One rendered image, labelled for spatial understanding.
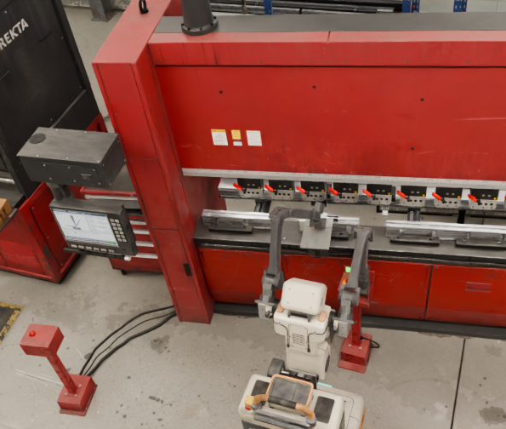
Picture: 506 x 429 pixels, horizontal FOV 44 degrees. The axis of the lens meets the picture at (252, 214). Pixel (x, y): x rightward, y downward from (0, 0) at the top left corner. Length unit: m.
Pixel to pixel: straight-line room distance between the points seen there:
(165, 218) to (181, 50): 1.15
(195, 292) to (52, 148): 1.63
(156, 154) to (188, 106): 0.33
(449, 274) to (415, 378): 0.79
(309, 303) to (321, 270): 1.07
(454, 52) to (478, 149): 0.64
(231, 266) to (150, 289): 1.02
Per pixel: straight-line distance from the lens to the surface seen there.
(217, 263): 4.46
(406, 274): 4.27
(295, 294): 3.28
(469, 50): 3.30
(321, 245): 3.96
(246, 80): 3.50
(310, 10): 5.37
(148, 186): 3.92
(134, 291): 5.28
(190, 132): 3.81
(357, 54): 3.30
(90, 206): 3.66
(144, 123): 3.59
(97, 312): 5.25
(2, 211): 4.75
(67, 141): 3.57
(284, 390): 3.50
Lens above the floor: 3.95
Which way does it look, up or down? 45 degrees down
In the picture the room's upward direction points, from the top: 10 degrees counter-clockwise
